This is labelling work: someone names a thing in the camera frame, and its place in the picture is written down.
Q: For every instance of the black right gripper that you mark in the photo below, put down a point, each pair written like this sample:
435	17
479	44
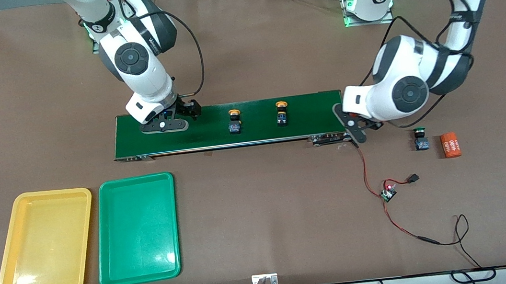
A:
184	108

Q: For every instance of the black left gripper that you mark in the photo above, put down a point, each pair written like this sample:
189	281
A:
373	125

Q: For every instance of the yellow push button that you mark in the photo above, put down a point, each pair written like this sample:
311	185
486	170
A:
235	127
282	119

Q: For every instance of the green push button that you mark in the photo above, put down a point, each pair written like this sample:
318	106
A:
421	143

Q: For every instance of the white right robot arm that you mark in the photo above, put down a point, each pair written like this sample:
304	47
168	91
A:
153	77

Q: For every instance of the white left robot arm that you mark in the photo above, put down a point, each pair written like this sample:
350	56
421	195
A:
409	94

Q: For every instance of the green conveyor belt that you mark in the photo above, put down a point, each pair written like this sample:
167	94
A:
252	132

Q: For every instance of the black connector with red lead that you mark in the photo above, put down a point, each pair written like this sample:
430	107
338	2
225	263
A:
413	178

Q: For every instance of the small green controller board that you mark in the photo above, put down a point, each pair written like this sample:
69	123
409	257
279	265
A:
389	194

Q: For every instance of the green plastic tray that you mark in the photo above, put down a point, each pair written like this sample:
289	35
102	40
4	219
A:
135	228

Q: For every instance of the yellow plastic tray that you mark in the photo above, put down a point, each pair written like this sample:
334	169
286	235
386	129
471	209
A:
46	264

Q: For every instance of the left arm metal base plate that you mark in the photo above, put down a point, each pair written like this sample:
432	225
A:
371	23

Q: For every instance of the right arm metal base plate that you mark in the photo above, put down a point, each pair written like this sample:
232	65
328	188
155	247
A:
95	48

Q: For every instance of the silver mounting bracket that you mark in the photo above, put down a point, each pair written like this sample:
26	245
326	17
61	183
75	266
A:
256	281

